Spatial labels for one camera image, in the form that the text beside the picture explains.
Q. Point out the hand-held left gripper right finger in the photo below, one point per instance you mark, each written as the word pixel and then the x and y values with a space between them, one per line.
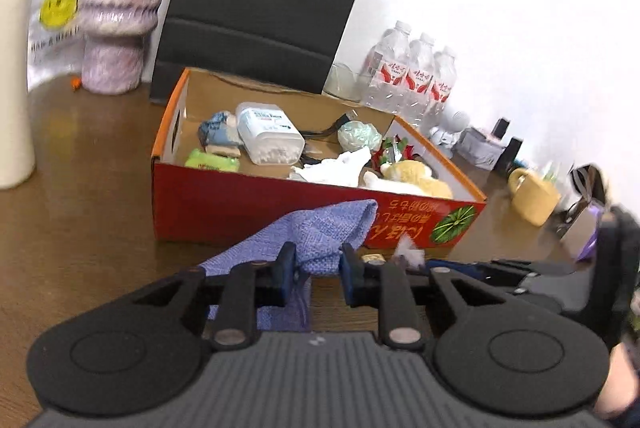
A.
pixel 351 279

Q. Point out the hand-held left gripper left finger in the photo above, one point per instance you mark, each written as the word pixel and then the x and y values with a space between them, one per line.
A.
pixel 288 278

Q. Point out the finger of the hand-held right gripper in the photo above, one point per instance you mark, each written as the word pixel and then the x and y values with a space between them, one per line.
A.
pixel 530 268
pixel 452 266

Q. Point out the purple knitted cloth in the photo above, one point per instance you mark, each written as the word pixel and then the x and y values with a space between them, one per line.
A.
pixel 310 233

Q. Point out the red cardboard box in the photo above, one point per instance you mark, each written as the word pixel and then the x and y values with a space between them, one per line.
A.
pixel 240 208

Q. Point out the yellow white plush toy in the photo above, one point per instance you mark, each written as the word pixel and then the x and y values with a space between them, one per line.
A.
pixel 415 180

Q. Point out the green snack packet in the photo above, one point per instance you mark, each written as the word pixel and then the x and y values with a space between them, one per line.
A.
pixel 212 159

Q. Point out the small blue grey pouch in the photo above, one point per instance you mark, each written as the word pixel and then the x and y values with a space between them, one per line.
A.
pixel 217 130

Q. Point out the wooden desktop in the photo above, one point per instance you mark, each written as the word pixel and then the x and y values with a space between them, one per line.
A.
pixel 100 218

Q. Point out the person's right hand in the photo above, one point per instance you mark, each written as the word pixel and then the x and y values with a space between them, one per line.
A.
pixel 620 380

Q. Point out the gold wrapped candy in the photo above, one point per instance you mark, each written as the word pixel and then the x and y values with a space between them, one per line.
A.
pixel 372 259

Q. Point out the purple packet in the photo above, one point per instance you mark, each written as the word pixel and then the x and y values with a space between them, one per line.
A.
pixel 587 235

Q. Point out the white paper scrap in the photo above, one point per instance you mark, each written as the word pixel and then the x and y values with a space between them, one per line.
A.
pixel 410 253

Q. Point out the yellow mug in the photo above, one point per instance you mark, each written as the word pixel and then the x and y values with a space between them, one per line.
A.
pixel 535 198

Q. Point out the black striped object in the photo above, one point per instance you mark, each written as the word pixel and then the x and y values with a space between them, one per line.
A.
pixel 587 180

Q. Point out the white crumpled tissue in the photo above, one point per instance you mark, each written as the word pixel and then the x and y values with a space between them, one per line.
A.
pixel 335 167

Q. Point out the grey tissue box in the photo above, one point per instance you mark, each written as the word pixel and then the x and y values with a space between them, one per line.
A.
pixel 477 147

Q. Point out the red green candy wrappers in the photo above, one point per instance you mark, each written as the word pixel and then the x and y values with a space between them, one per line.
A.
pixel 397 150

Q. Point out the white figurine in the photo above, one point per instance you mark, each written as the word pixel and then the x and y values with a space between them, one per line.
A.
pixel 450 130

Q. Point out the white cotton swab container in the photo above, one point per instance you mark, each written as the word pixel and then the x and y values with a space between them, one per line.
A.
pixel 270 135

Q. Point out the pale green crumpled ball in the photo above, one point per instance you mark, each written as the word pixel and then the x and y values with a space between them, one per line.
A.
pixel 359 135

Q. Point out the clear glass bowl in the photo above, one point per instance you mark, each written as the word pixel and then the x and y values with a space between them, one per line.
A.
pixel 342 80

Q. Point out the pink furry vase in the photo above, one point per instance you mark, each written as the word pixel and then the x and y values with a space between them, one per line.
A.
pixel 120 17

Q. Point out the tall white bottle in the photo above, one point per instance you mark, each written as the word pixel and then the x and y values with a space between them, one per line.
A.
pixel 15 57

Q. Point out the clear smiley plastic bag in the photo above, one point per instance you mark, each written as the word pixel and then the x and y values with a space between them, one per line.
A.
pixel 57 7

